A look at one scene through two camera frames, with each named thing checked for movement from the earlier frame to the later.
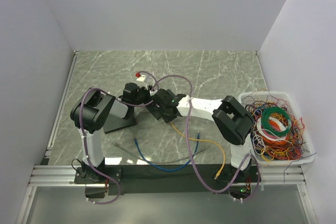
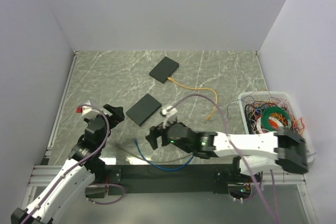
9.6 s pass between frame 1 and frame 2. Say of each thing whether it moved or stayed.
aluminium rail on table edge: stayed
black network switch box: moved
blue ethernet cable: stayed
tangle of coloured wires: stayed
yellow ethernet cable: moved
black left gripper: moved
